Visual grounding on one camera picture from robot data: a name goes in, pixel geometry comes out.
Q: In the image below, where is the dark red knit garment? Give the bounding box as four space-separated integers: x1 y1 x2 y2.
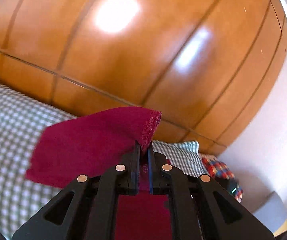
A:
26 107 172 239

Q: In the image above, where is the multicolour plaid pillow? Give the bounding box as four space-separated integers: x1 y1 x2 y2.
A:
201 154 243 202

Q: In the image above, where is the grey bed base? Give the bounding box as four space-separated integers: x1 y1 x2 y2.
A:
252 192 287 236

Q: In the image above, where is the green white checkered bedspread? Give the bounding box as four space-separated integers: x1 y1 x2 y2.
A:
0 84 205 239

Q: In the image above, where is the wooden panelled wardrobe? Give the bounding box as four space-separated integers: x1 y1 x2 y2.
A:
0 0 287 155

